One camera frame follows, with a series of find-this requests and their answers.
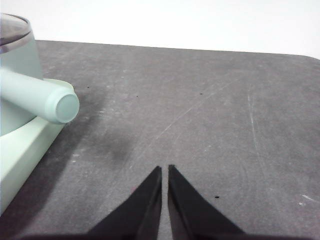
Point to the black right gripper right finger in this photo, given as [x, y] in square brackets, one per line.
[195, 217]

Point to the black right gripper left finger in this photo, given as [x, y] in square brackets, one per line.
[140, 215]

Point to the glass pot lid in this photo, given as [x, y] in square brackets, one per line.
[10, 30]

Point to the green breakfast machine base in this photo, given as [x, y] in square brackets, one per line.
[20, 155]

